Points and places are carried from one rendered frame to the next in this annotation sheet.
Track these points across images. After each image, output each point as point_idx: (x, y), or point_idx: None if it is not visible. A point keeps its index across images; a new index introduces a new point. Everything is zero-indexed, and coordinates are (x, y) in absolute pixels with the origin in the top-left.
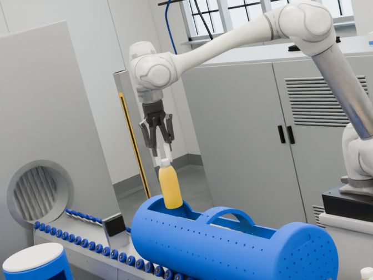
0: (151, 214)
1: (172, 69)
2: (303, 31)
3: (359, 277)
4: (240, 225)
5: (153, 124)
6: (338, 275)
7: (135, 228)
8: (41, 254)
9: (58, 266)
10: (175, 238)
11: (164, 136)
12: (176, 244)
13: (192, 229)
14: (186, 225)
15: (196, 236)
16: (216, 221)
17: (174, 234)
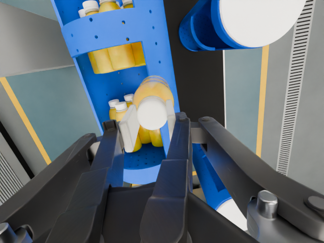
0: (168, 144)
1: None
2: None
3: (18, 40)
4: (79, 65)
5: (186, 187)
6: (33, 66)
7: None
8: (234, 211)
9: (225, 193)
10: (169, 66)
11: (119, 151)
12: (170, 63)
13: (153, 34)
14: (154, 53)
15: (155, 14)
16: (97, 112)
17: (168, 74)
